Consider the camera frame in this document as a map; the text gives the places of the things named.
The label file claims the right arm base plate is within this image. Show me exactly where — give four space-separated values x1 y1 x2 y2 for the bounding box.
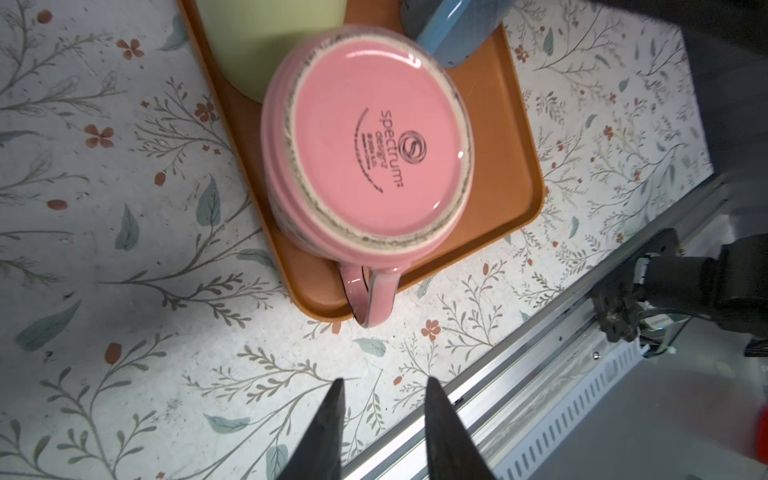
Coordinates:
589 228 679 343

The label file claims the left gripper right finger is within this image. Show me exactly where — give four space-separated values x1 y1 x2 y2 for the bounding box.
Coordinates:
425 377 495 480

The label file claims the light green mug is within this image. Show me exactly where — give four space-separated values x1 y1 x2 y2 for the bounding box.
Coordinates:
196 0 347 103

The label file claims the aluminium rail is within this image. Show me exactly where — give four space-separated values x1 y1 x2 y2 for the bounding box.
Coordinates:
341 173 730 480

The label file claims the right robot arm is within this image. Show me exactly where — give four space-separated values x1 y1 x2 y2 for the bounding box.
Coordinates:
638 234 767 339

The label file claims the pink patterned mug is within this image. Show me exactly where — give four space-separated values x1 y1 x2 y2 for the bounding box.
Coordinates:
261 25 475 328

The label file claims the blue mug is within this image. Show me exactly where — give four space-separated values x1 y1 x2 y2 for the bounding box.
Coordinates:
399 0 516 68

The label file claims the orange plastic tray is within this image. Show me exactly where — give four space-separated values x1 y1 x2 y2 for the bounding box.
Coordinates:
178 1 545 322

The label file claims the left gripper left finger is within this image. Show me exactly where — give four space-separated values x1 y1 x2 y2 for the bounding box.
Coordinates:
278 378 346 480

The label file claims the white slotted cable duct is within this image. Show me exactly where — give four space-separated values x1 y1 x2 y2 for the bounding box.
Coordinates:
494 340 647 479

